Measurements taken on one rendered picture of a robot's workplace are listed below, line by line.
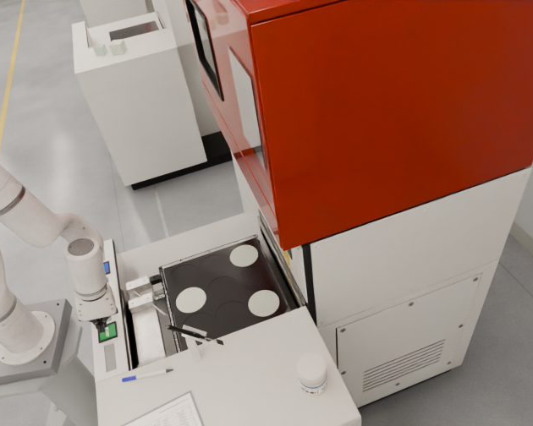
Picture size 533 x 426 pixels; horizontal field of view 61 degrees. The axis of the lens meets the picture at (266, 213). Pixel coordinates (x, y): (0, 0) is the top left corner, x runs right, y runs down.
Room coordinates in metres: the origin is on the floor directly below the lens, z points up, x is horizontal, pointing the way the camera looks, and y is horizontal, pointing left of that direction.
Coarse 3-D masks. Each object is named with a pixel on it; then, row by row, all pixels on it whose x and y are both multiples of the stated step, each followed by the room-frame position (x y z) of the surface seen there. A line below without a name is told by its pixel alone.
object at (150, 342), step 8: (152, 288) 1.01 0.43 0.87; (136, 296) 0.98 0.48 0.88; (136, 312) 0.91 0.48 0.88; (144, 312) 0.91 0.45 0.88; (152, 312) 0.90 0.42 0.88; (136, 320) 0.88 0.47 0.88; (144, 320) 0.87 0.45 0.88; (152, 320) 0.87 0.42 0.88; (136, 328) 0.85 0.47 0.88; (144, 328) 0.84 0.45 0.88; (152, 328) 0.84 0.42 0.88; (160, 328) 0.84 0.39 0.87; (136, 336) 0.82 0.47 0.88; (144, 336) 0.81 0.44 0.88; (152, 336) 0.81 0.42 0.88; (160, 336) 0.80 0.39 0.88; (136, 344) 0.79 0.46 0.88; (144, 344) 0.78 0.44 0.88; (152, 344) 0.78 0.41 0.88; (160, 344) 0.78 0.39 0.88; (144, 352) 0.76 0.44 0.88; (152, 352) 0.75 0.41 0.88; (160, 352) 0.75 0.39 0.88; (144, 360) 0.73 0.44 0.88
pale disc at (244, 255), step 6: (240, 246) 1.10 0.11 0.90; (246, 246) 1.10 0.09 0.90; (252, 246) 1.10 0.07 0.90; (234, 252) 1.08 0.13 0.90; (240, 252) 1.08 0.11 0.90; (246, 252) 1.07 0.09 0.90; (252, 252) 1.07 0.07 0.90; (234, 258) 1.05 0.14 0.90; (240, 258) 1.05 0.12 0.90; (246, 258) 1.04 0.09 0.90; (252, 258) 1.04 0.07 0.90; (234, 264) 1.03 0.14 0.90; (240, 264) 1.02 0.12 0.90; (246, 264) 1.02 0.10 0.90
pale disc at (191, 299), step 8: (192, 288) 0.95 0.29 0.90; (200, 288) 0.95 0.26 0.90; (184, 296) 0.93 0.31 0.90; (192, 296) 0.92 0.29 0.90; (200, 296) 0.92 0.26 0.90; (176, 304) 0.90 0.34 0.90; (184, 304) 0.89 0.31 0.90; (192, 304) 0.89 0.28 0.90; (200, 304) 0.88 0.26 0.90; (184, 312) 0.86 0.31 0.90
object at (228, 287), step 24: (192, 264) 1.06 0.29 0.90; (216, 264) 1.04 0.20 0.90; (264, 264) 1.00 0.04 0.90; (168, 288) 0.97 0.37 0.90; (216, 288) 0.94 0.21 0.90; (240, 288) 0.92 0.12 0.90; (264, 288) 0.90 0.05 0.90; (192, 312) 0.86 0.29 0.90; (216, 312) 0.84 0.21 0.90; (240, 312) 0.83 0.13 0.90; (216, 336) 0.76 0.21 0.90
